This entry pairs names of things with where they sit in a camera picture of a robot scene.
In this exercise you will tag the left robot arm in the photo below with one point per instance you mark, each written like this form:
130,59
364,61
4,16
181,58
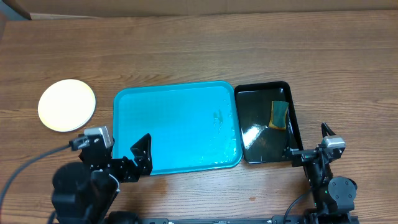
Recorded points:
85,190

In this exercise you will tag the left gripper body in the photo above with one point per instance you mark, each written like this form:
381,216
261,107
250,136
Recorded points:
120,170

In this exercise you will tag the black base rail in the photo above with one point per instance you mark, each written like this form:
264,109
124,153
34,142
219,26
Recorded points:
236,221

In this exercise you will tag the green yellow sponge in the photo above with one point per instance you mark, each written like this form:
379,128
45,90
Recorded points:
279,111

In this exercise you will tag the teal plastic tray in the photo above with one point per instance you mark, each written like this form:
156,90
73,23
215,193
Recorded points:
193,126

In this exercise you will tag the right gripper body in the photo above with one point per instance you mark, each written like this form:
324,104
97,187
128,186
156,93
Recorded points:
303,155

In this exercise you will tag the black rectangular tray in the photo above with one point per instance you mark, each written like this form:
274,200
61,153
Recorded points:
262,144

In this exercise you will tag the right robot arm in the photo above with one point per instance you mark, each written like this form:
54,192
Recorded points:
333,196

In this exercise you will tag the yellow-green plate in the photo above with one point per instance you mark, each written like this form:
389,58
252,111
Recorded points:
66,105

